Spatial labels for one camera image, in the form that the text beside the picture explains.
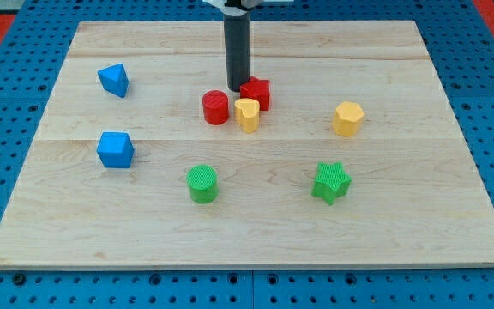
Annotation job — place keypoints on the red cylinder block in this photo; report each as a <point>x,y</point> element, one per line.
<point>215,105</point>

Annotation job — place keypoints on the yellow hexagon block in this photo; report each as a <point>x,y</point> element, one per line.
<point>348,118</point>

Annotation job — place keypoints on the wooden board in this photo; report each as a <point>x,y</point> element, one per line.
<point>416,200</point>

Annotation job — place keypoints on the green cylinder block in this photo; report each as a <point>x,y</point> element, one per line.
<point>202,184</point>

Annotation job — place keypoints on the blue cube block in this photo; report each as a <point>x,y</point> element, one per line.
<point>115,149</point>

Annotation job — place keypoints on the red star block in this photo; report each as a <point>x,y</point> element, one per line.
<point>257,89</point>

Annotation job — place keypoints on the green star block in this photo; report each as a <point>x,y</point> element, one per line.
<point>331,181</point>

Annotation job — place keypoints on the blue triangle block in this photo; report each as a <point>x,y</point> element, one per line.
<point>114,80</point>

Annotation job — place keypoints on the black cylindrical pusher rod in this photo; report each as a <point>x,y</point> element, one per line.
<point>237,50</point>

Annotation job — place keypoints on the yellow heart block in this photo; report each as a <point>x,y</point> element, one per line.
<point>247,114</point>

